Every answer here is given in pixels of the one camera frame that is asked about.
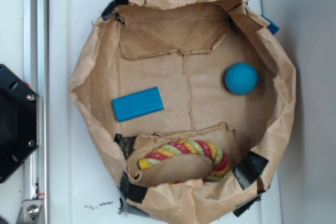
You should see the blue rectangular block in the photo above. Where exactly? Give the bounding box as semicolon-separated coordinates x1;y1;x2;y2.
112;87;164;122

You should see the aluminium extrusion rail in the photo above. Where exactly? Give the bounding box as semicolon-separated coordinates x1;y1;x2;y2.
16;0;49;223

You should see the brown paper bag container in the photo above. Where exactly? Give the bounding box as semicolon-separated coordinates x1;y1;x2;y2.
70;0;296;223

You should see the white plastic tray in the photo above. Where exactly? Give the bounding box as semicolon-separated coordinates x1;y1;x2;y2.
47;0;283;224

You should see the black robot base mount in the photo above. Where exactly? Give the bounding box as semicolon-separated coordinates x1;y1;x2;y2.
1;64;38;183

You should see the multicolour rope ring toy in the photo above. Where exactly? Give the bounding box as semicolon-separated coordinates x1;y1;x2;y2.
138;140;230;183

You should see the blue dimpled ball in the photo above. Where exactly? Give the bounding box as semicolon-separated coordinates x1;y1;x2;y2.
224;62;259;95

